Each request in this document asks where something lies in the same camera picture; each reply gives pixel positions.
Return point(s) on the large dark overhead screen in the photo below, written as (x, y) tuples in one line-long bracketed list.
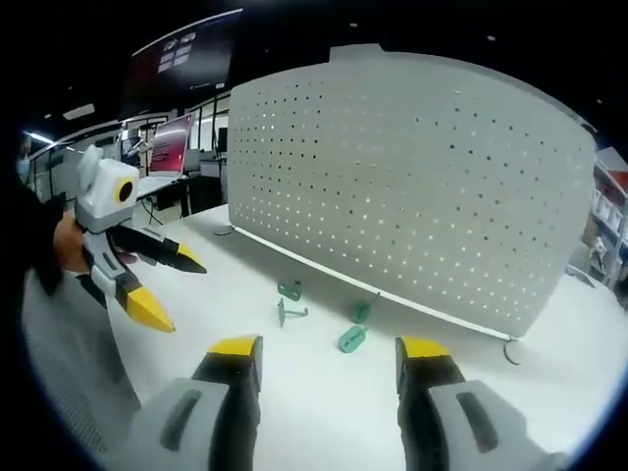
[(181, 64)]

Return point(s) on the green hook assembly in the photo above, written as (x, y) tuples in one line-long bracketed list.
[(289, 312)]

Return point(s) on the storage shelf with boxes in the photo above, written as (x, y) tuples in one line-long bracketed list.
[(611, 216)]

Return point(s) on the red-lit monitor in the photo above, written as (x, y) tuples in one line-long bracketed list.
[(171, 144)]

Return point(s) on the grey mesh chair back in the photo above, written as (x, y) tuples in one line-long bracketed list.
[(68, 363)]

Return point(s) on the grey perforated pegboard panel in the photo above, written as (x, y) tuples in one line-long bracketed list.
[(402, 196)]

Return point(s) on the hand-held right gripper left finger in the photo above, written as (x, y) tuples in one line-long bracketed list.
[(196, 422)]

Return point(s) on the background office desk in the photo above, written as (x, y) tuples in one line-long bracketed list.
[(164, 189)]

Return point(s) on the green mounting plate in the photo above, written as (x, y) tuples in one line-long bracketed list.
[(290, 290), (362, 310), (351, 339)]

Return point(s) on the person's left hand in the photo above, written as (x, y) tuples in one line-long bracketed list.
[(68, 245)]

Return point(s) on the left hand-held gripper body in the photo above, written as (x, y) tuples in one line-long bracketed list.
[(105, 196)]

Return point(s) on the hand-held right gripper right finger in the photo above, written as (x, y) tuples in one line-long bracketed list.
[(441, 427)]

